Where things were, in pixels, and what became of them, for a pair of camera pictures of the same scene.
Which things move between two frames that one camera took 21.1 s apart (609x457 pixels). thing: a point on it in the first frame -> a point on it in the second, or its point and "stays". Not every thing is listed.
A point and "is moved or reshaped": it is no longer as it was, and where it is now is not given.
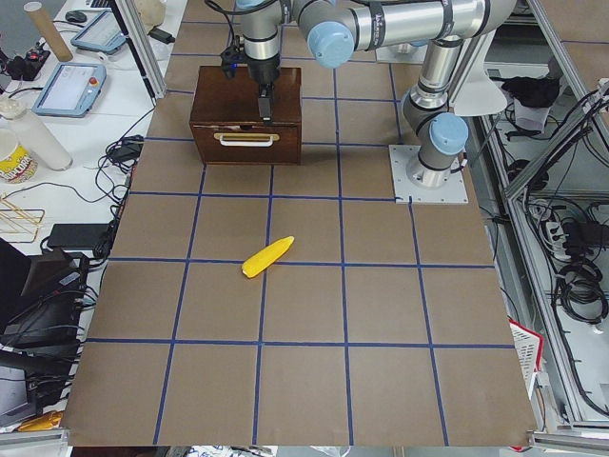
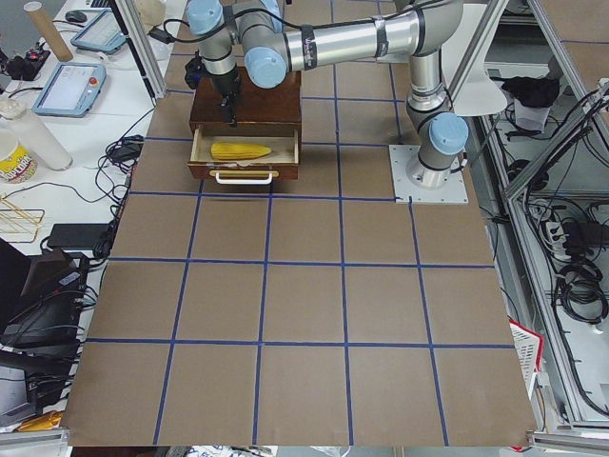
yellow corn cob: (265, 257) -> (237, 150)
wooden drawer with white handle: (221, 143) is moved or reshaped
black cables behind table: (91, 241) stays
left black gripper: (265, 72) -> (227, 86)
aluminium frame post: (143, 46) stays
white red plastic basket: (528, 347) stays
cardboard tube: (48, 30) stays
